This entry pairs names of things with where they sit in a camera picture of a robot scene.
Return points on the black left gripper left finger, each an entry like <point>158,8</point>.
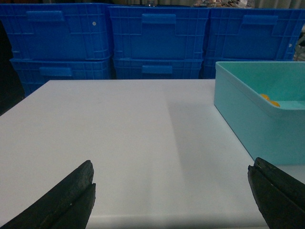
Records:
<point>68,205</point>

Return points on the orange toy block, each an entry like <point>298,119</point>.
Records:
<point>266,97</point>

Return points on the blue crate bottom middle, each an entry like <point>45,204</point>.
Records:
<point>135,69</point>

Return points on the blue crate bottom left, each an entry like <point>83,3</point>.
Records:
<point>34,74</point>

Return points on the blue crate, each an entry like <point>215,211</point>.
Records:
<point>208,65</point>
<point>253,34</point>
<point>135,69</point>
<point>34,74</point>
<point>58,31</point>
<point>161,33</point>

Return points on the blue crate top middle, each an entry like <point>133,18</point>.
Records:
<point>161,33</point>

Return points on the teal plastic box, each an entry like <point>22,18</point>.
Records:
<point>276,134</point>

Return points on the blue crate top right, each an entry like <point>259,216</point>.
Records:
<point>253,34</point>

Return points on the blue crate top left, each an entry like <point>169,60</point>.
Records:
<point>58,31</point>

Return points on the blue crate bottom right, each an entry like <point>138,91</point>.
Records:
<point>208,65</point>

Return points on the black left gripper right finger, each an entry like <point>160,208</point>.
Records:
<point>279,196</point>

